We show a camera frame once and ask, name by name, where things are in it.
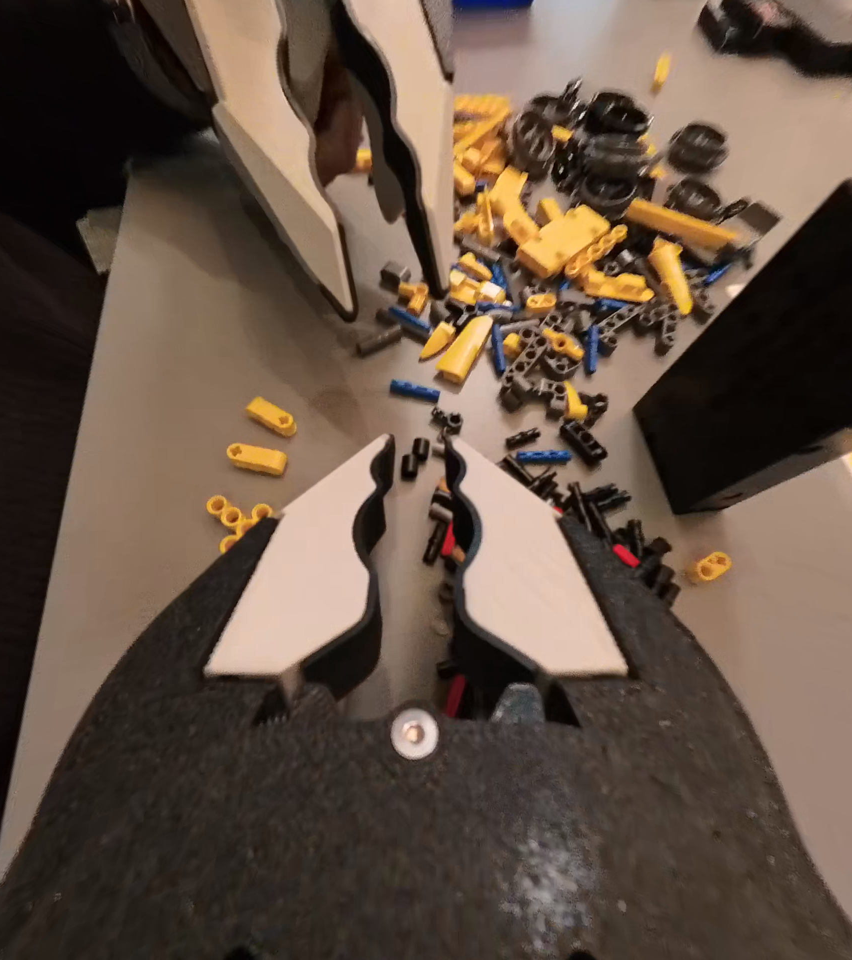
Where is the person's dark sweater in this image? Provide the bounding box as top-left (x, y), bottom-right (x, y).
top-left (0, 0), bottom-right (134, 909)

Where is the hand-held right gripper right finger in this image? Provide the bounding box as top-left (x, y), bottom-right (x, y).
top-left (444, 436), bottom-right (631, 702)

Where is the yellow thin liftarm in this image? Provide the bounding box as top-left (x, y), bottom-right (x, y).
top-left (246, 397), bottom-right (298, 438)
top-left (227, 442), bottom-right (288, 477)

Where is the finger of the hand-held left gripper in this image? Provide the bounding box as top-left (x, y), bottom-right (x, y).
top-left (328, 0), bottom-right (458, 300)
top-left (184, 0), bottom-right (359, 322)

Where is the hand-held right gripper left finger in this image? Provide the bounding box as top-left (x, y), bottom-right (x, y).
top-left (203, 432), bottom-right (397, 702)

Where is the pile of black red pins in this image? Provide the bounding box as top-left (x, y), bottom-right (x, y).
top-left (399, 408), bottom-right (685, 721)

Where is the person's left hand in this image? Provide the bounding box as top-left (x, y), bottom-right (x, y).
top-left (315, 56), bottom-right (368, 189)

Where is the black perforated block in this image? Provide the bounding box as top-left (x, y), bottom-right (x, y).
top-left (633, 176), bottom-right (852, 517)

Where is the black flat electronic device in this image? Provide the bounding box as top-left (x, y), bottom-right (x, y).
top-left (698, 0), bottom-right (852, 82)

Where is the group of dark sprocket wheels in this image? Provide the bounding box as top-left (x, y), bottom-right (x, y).
top-left (507, 88), bottom-right (751, 220)

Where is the pile of yellow black bricks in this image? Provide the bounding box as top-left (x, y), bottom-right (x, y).
top-left (354, 91), bottom-right (783, 470)

